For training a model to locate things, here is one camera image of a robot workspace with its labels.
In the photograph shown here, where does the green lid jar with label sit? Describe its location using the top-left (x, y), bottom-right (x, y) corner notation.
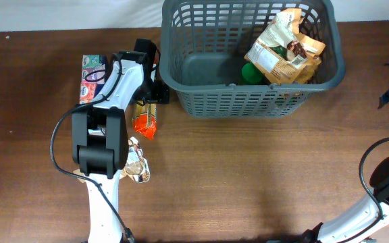
top-left (240, 63), bottom-right (265, 85)

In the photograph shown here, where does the orange snack bag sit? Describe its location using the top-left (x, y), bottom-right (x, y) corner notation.
top-left (244, 8), bottom-right (326, 84)

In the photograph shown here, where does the red spaghetti packet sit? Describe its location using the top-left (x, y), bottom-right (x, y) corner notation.
top-left (132, 103), bottom-right (157, 140)

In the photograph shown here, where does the Kleenex tissue multipack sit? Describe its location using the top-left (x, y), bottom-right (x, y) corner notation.
top-left (79, 55), bottom-right (108, 104)

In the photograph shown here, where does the grey plastic basket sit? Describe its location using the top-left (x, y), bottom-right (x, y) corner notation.
top-left (159, 0), bottom-right (346, 118)

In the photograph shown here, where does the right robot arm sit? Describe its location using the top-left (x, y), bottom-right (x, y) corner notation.
top-left (298, 137), bottom-right (389, 243)

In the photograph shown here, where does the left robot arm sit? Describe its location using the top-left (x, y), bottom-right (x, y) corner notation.
top-left (71, 38), bottom-right (170, 242)

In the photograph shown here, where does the brown white snack bag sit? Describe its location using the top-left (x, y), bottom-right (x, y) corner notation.
top-left (74, 136), bottom-right (151, 184)

